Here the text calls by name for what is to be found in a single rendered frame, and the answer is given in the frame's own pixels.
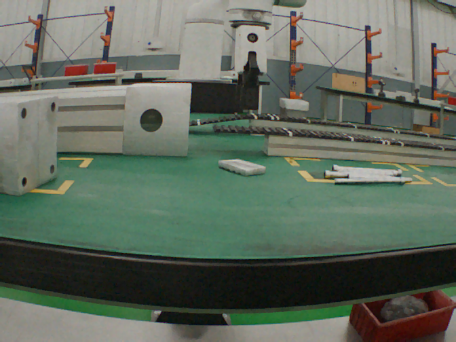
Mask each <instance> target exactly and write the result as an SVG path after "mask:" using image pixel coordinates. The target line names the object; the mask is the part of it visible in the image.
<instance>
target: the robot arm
mask: <svg viewBox="0 0 456 342"><path fill-rule="evenodd" d="M306 3H307V0H207V1H202V2H200V3H196V4H193V5H191V6H189V7H188V8H187V11H186V15H185V24H184V30H183V42H182V48H181V54H180V65H179V72H178V78H175V77H167V78H166V81H192V82H210V83H232V80H227V79H220V73H221V56H222V48H223V33H224V24H225V14H226V11H227V8H228V6H229V18H228V22H231V23H233V24H230V27H233V28H236V36H235V71H236V73H237V74H238V76H237V86H236V91H235V104H236V105H239V106H240V108H241V109H242V110H253V111H257V110H258V109H259V90H260V89H259V75H260V76H264V75H266V73H267V54H266V34H265V30H269V26H268V25H272V7H273V6H274V5H275V6H281V7H291V8H300V7H303V6H304V5H305V4H306Z"/></svg>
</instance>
